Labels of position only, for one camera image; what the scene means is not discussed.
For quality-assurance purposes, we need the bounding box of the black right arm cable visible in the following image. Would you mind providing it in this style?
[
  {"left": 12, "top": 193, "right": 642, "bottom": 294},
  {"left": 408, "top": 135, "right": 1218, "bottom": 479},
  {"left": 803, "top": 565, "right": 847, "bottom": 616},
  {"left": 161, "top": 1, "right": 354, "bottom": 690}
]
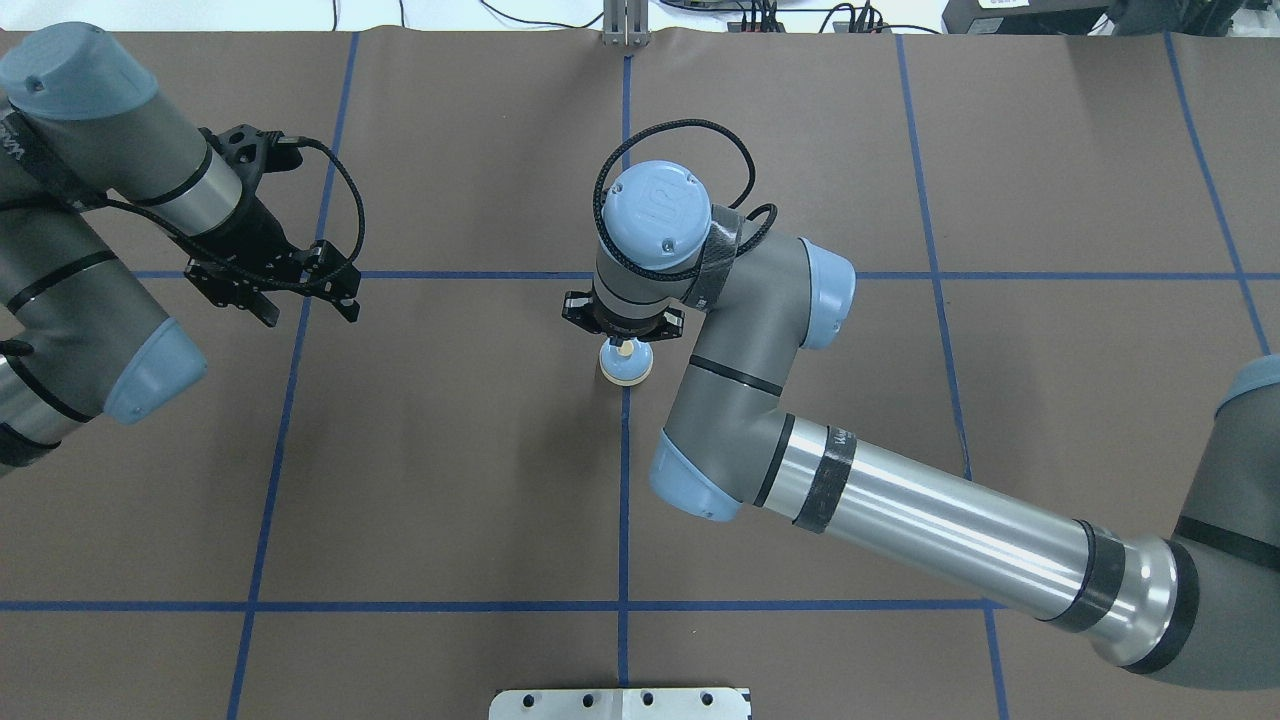
[{"left": 593, "top": 120, "right": 780, "bottom": 281}]

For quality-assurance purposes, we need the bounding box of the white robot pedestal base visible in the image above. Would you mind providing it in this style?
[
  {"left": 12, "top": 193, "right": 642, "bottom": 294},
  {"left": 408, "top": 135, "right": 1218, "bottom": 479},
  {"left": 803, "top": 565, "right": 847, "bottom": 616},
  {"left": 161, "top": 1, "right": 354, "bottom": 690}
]
[{"left": 488, "top": 687, "right": 754, "bottom": 719}]

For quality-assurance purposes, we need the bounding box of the blue call bell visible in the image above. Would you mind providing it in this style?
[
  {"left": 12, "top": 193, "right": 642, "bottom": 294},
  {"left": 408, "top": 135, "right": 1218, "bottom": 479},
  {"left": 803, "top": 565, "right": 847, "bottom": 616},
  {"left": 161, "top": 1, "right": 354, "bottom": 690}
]
[{"left": 598, "top": 340, "right": 654, "bottom": 387}]

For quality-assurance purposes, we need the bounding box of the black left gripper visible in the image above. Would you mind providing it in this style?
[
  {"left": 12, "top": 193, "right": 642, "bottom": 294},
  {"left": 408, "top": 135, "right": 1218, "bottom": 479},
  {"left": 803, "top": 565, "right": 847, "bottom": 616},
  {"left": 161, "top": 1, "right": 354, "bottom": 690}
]
[{"left": 186, "top": 126, "right": 364, "bottom": 328}]

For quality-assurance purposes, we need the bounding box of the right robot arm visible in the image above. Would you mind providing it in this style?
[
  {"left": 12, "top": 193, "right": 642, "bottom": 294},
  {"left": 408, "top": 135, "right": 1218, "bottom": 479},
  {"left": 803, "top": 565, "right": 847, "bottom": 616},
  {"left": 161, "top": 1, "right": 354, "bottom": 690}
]
[{"left": 563, "top": 161, "right": 1277, "bottom": 691}]

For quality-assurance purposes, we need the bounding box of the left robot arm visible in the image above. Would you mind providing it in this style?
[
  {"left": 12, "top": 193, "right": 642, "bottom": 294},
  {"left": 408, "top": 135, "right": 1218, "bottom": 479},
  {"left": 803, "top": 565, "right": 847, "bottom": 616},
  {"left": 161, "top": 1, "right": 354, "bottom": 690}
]
[{"left": 1, "top": 22, "right": 361, "bottom": 473}]

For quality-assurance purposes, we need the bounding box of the black box on desk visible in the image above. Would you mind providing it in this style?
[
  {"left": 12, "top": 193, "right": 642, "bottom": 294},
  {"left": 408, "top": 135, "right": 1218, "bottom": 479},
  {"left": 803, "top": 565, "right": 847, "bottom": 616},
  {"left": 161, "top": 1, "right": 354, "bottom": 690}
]
[{"left": 942, "top": 0, "right": 1242, "bottom": 37}]

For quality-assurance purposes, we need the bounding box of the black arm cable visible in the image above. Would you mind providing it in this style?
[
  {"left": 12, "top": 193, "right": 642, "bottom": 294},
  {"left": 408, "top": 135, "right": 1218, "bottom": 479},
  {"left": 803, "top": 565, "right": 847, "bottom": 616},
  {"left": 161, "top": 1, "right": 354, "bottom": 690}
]
[
  {"left": 593, "top": 120, "right": 780, "bottom": 281},
  {"left": 0, "top": 135, "right": 367, "bottom": 296}
]

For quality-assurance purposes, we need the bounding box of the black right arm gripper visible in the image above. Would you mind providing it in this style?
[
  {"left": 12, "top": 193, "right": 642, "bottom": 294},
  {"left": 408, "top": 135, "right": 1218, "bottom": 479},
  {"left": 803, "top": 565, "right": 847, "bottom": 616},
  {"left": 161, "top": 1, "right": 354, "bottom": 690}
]
[{"left": 561, "top": 291, "right": 684, "bottom": 346}]

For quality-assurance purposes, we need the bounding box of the aluminium frame post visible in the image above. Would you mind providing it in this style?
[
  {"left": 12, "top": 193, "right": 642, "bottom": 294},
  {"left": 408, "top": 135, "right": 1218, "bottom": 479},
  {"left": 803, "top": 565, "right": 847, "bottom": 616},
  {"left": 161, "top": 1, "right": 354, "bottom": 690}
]
[{"left": 600, "top": 0, "right": 652, "bottom": 49}]

